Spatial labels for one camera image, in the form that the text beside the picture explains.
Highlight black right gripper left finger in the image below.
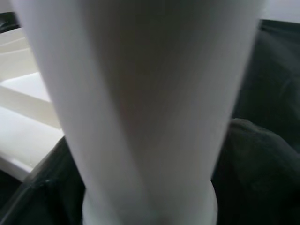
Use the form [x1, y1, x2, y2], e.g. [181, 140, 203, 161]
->
[0, 135, 86, 225]

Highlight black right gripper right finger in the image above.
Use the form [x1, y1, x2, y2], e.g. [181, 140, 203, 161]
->
[210, 118, 300, 225]

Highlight white plastic table top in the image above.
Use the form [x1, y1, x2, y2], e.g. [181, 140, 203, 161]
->
[0, 25, 64, 183]

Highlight white plastic table leg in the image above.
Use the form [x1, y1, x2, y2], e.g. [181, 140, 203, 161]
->
[14, 0, 261, 225]

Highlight black table cloth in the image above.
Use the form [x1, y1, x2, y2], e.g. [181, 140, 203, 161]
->
[0, 11, 300, 183]

